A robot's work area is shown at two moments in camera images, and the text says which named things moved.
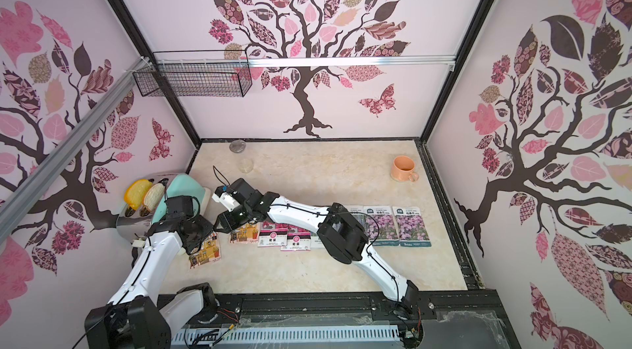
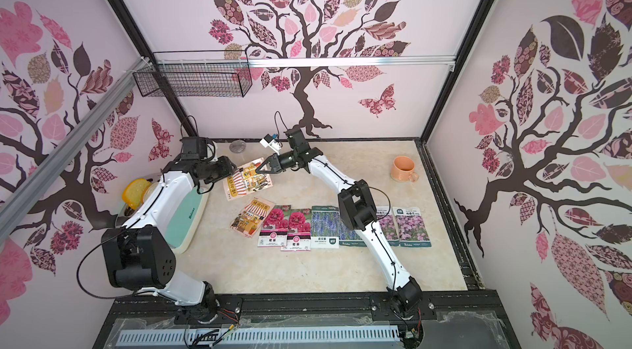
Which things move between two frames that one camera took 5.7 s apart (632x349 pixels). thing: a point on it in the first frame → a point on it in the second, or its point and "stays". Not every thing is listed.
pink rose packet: [298, 239] stays
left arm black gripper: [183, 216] → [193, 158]
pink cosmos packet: [411, 226] stays
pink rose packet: [272, 234] stays
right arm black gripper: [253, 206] → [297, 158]
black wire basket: [204, 73] stays
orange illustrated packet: [209, 252] → [244, 182]
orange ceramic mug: [402, 169] stays
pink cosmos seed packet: [380, 225] stays
